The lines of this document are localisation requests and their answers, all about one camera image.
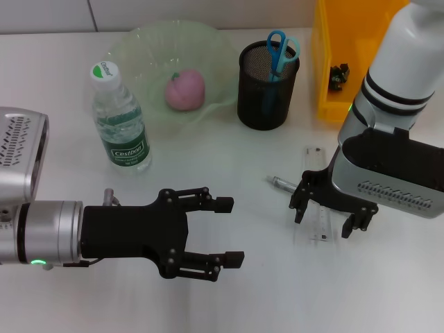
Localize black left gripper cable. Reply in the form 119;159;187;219
43;258;105;271

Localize yellow plastic bin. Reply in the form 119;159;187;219
311;0;411;123

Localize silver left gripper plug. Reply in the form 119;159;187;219
103;188;121;206

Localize silver ballpoint pen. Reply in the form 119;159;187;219
266;175;300;194

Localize clear green-label water bottle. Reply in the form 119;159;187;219
90;60;153;171

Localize green glass fruit plate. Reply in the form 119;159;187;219
105;19;240;128

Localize black mesh pen holder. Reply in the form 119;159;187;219
237;40;300;130

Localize transparent plastic ruler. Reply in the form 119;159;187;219
305;146;333;242

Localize pink toy peach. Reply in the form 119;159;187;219
164;68;205;111

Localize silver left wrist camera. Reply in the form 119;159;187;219
0;106;49;202

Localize blue scissors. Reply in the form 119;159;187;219
263;30;301;115

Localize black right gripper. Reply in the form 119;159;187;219
289;157;379;239

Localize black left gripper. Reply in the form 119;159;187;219
82;187;246;282

